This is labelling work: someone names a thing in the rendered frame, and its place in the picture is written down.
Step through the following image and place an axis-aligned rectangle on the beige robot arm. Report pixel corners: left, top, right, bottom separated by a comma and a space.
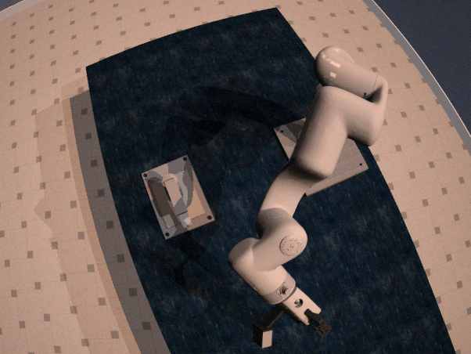
228, 46, 389, 303

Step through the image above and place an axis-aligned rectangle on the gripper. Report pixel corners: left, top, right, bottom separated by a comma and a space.
268, 279, 332, 338

